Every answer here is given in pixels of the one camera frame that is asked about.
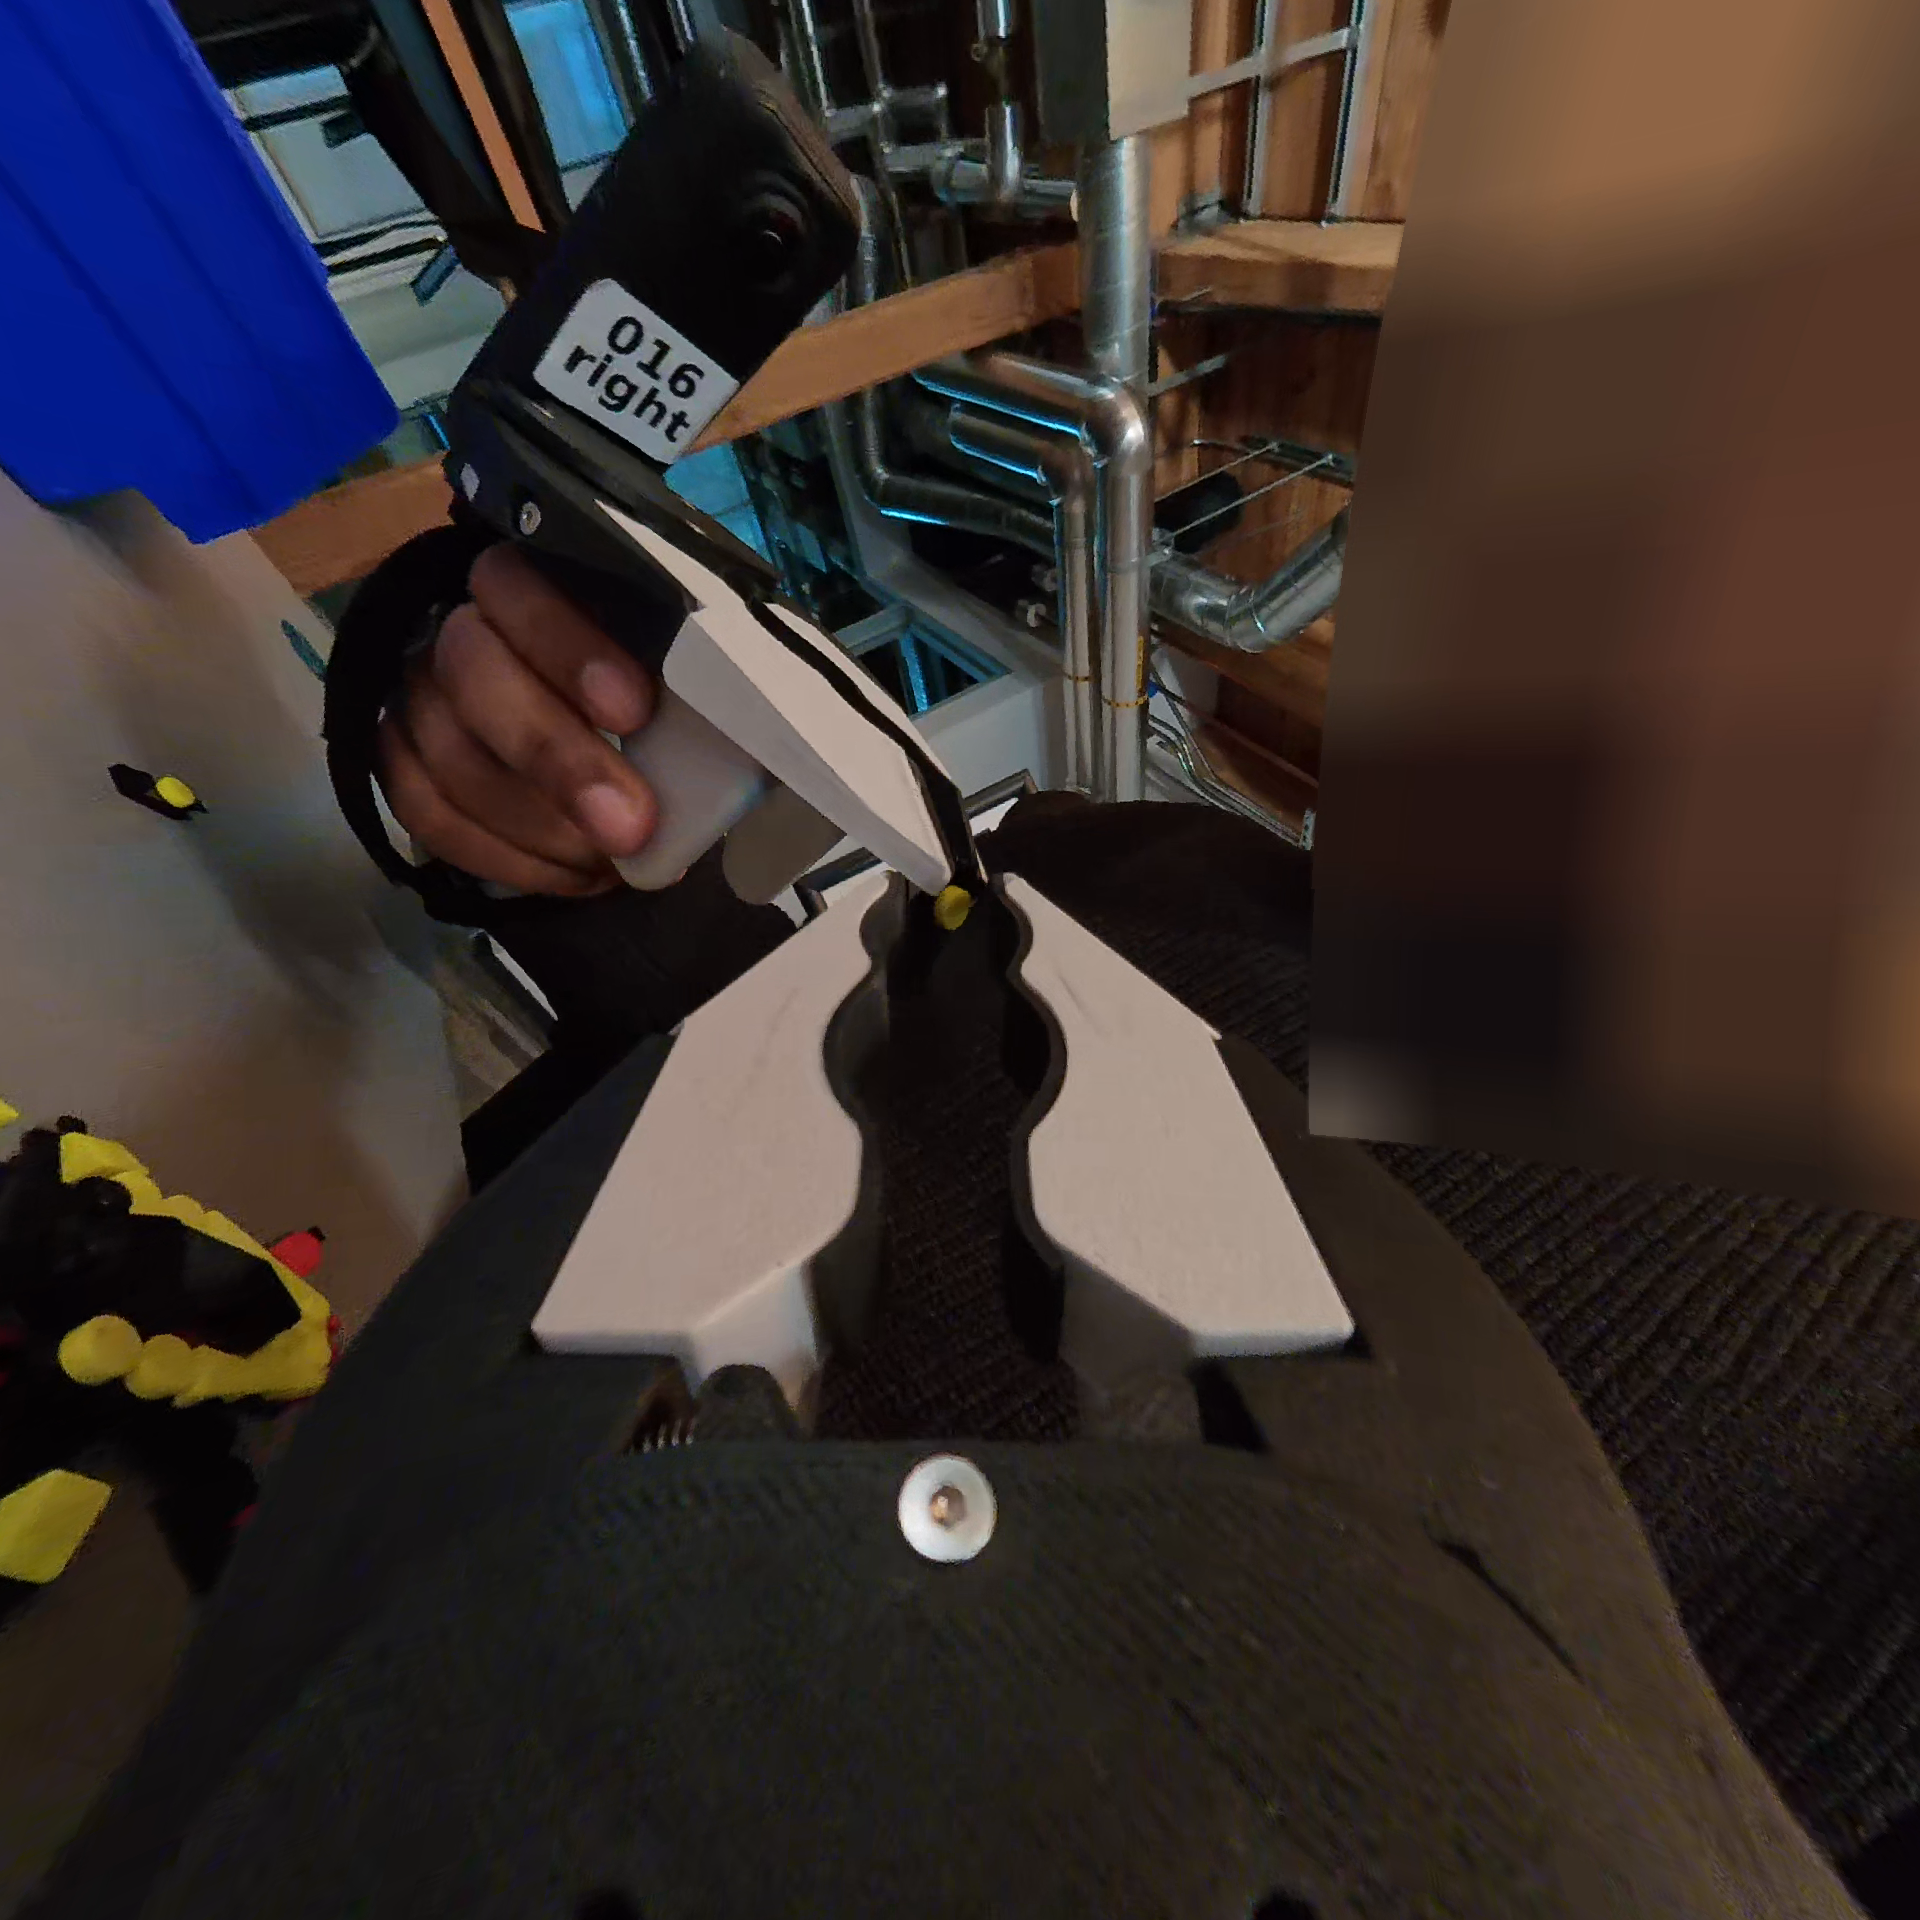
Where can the black knit sweater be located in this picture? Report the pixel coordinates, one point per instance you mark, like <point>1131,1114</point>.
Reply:
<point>1653,1351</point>

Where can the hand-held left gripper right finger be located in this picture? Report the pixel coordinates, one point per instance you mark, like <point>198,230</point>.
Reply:
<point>1184,1186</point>

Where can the wooden post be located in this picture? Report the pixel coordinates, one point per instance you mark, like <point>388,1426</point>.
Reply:
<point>900,325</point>

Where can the cluster of silver pipes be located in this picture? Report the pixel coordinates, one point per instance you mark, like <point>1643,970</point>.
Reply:
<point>1119,450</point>

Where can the person's right hand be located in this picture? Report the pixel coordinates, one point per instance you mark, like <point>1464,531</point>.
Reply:
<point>496,734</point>

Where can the blue plastic bin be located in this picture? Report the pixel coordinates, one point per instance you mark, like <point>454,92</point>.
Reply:
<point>151,226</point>

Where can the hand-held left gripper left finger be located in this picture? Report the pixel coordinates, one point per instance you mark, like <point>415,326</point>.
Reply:
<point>705,1186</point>

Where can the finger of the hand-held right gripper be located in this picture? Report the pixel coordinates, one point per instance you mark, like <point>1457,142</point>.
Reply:
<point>809,721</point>
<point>900,712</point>

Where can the small black yellow lego piece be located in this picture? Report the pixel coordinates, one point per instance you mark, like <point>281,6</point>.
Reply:
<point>951,907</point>

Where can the person's right forearm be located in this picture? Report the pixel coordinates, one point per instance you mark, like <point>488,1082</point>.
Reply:
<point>631,1020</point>

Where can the yellow black red lego model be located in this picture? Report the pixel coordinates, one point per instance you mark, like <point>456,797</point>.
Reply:
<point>181,1351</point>

